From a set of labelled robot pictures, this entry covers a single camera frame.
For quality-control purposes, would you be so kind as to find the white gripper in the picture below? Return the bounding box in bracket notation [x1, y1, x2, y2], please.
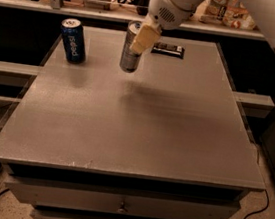
[131, 0, 205, 54]

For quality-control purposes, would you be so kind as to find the silver redbull can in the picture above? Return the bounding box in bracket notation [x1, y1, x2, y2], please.
[119, 20, 141, 73]

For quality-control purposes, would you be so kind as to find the blue pepsi can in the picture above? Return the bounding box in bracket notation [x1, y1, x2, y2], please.
[60, 18, 86, 64]

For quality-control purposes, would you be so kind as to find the dark snack bar wrapper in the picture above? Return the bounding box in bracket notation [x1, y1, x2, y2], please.
[151, 42, 185, 59]

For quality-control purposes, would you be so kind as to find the snack chips bag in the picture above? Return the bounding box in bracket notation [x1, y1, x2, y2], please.
[200, 0, 256, 31]

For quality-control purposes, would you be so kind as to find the grey drawer cabinet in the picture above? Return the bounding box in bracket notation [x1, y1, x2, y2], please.
[0, 28, 265, 219]

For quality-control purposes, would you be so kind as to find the upper drawer with knob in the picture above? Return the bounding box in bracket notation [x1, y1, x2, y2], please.
[6, 175, 240, 219]

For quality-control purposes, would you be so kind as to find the metal shelf rail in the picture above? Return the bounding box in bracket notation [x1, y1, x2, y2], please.
[0, 0, 271, 43]

